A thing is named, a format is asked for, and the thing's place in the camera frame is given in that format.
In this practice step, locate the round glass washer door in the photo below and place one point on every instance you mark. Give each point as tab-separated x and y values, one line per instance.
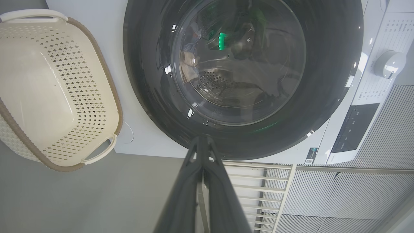
155	97

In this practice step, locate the white metal railing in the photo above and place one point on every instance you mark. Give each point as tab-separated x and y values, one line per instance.
268	191

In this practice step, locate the white front-load washing machine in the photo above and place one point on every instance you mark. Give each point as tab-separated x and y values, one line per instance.
355	97

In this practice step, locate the dark QR code sticker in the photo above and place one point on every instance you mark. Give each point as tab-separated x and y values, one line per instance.
311	156

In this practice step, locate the cream perforated laundry basket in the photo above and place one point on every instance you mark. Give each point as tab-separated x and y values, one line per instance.
42	90

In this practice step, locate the white washer control knob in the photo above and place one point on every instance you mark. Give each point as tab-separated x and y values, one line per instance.
388	64

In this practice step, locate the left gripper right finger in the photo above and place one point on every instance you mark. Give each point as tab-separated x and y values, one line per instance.
226	204

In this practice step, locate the blue garment with beige lining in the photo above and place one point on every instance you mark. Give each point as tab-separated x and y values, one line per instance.
189	63

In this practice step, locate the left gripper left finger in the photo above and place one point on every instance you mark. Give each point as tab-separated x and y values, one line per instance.
181	200

